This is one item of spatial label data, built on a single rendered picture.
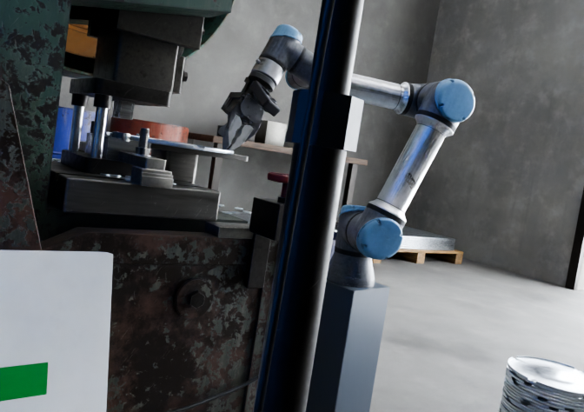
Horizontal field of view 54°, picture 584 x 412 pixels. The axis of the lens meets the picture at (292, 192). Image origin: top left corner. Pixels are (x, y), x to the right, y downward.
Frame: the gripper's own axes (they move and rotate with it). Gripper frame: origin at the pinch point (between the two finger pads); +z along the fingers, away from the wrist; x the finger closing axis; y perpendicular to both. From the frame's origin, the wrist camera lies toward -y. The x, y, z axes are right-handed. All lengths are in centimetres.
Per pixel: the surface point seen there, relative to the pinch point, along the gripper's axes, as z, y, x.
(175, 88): -2.5, -3.8, 20.8
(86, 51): -6.4, 34.5, 31.3
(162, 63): -4.5, -6.1, 27.0
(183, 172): 11.9, -4.0, 9.1
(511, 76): -284, 205, -354
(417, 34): -315, 315, -314
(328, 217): 22, -87, 39
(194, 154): 7.5, -6.0, 10.1
